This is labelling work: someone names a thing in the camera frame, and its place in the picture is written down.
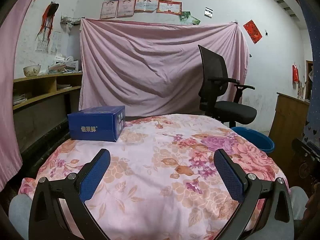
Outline red tassel ornament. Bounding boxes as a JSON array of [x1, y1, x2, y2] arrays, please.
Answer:
[[37, 2, 60, 37]]

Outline person's right hand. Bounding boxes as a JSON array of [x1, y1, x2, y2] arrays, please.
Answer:
[[304, 182, 320, 220]]

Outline white wall paper sheets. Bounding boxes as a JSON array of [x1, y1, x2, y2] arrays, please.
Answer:
[[36, 31, 62, 54]]

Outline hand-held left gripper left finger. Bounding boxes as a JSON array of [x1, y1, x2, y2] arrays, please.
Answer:
[[29, 148, 111, 240]]

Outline wooden shelf desk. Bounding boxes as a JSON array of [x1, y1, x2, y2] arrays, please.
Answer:
[[12, 72, 83, 153]]

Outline blue cardboard box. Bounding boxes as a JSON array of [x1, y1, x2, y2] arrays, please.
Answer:
[[67, 105, 126, 143]]

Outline stack of books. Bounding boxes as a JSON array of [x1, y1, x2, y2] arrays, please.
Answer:
[[47, 56, 81, 74]]

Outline pink hanging sheet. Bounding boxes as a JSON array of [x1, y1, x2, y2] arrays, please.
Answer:
[[79, 18, 250, 118]]

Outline floral pink blanket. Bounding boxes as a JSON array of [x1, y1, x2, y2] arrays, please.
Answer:
[[19, 114, 290, 240]]

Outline person's right leg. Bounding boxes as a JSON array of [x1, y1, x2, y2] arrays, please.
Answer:
[[289, 186, 309, 220]]

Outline person's left leg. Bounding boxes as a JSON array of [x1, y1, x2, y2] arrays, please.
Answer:
[[9, 194, 33, 240]]

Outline wire wall rack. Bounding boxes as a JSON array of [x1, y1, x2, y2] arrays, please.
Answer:
[[60, 15, 82, 26]]

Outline blue plastic basin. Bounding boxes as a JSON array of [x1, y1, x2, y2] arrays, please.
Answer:
[[230, 127, 275, 155]]

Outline floral ceramic bowl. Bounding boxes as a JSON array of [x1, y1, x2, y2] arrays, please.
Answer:
[[23, 65, 41, 77]]

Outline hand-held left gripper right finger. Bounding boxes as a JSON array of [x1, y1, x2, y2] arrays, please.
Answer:
[[214, 148, 295, 240]]

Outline wooden cabinet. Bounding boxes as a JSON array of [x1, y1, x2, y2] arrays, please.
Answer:
[[269, 92, 310, 165]]

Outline black office chair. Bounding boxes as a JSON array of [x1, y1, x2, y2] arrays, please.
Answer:
[[197, 44, 257, 128]]

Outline red paper square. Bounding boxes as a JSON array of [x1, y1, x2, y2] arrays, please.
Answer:
[[243, 19, 263, 44]]

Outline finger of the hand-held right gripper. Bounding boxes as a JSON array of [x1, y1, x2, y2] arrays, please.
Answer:
[[307, 141, 320, 156], [292, 138, 320, 165]]

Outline person's leg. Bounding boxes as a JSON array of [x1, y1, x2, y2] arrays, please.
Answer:
[[289, 186, 309, 220], [9, 194, 33, 240]]

